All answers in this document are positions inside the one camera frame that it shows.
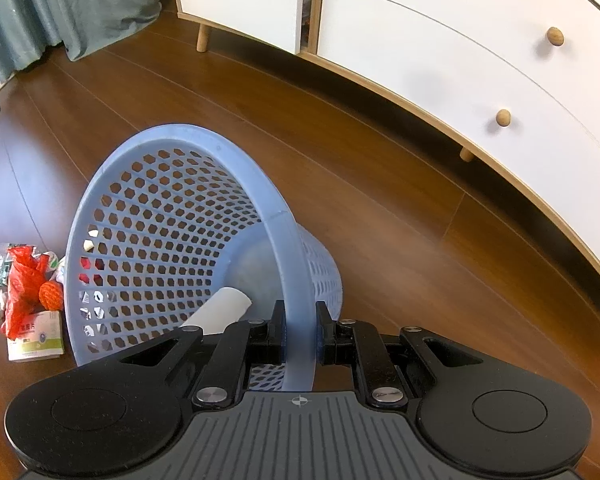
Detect blue plastic mesh basket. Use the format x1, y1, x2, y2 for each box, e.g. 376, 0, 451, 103
64, 122, 344, 392

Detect white paper roll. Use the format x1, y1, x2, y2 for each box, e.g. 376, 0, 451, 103
182, 286, 253, 335

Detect white green medicine box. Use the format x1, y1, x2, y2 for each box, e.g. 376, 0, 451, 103
7, 310, 63, 362

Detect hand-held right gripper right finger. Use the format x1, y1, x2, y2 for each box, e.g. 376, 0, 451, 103
315, 301, 486, 409

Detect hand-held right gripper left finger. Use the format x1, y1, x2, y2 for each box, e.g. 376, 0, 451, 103
117, 300, 287, 409

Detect teal curtain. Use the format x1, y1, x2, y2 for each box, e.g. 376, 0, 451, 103
0, 0, 163, 92

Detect white cabinet with wooden frame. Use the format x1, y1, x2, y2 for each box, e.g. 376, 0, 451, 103
169, 0, 600, 306

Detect red plastic bag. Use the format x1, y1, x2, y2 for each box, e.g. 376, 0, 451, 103
0, 245, 56, 339

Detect orange foam fruit net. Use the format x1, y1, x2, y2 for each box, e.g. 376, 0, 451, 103
38, 281, 63, 309

